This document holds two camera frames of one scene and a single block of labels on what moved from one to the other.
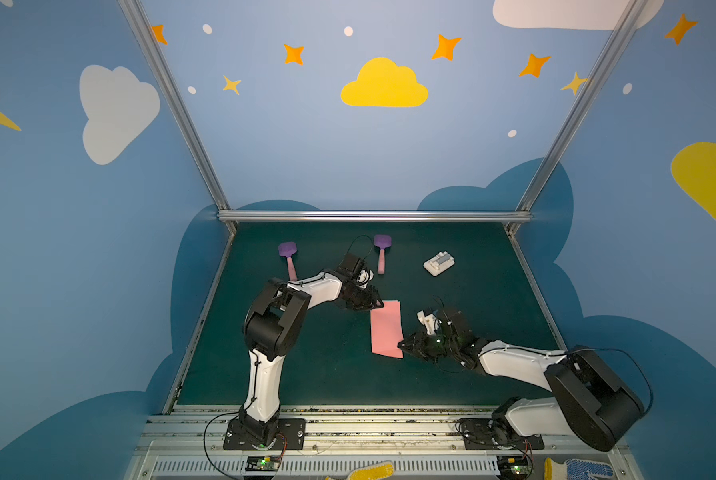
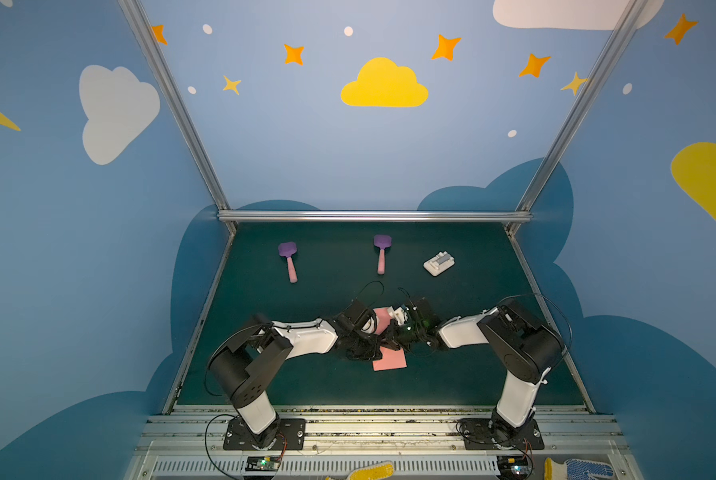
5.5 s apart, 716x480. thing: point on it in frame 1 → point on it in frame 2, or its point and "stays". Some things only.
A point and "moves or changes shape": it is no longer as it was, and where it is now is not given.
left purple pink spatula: [288, 249] stays
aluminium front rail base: [423, 442] stays
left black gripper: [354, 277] → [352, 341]
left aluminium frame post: [181, 111] stays
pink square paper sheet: [387, 329] moves or changes shape
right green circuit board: [514, 467] stays
